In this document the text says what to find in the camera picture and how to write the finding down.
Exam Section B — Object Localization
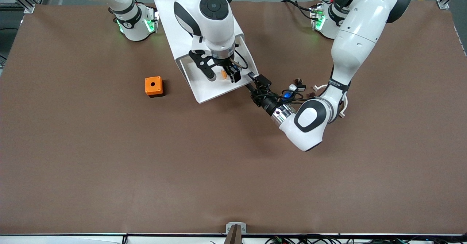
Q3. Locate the black left base cable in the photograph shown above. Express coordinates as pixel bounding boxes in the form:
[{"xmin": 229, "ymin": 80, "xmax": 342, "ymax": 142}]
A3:
[{"xmin": 280, "ymin": 0, "xmax": 315, "ymax": 20}]

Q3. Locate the brown table cover sheet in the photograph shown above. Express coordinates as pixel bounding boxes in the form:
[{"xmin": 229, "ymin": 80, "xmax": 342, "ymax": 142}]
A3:
[{"xmin": 0, "ymin": 0, "xmax": 467, "ymax": 236}]

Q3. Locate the cable bundle under table edge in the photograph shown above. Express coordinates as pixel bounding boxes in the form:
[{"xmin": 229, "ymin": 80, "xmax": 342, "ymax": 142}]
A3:
[{"xmin": 265, "ymin": 235, "xmax": 467, "ymax": 244}]

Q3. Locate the white pull-out drawer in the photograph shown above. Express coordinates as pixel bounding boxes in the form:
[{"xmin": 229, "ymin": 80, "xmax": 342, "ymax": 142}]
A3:
[{"xmin": 181, "ymin": 32, "xmax": 260, "ymax": 104}]

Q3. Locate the grey metal edge bracket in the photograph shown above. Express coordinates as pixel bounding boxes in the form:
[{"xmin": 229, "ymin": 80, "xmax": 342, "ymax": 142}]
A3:
[{"xmin": 226, "ymin": 222, "xmax": 247, "ymax": 244}]

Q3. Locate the orange button box with hole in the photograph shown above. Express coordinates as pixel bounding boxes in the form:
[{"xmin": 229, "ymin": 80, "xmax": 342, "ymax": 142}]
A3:
[{"xmin": 145, "ymin": 76, "xmax": 165, "ymax": 98}]

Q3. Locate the white half-ring pipe clamp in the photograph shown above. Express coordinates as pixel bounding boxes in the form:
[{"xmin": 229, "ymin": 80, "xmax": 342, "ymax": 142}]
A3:
[{"xmin": 313, "ymin": 84, "xmax": 348, "ymax": 119}]

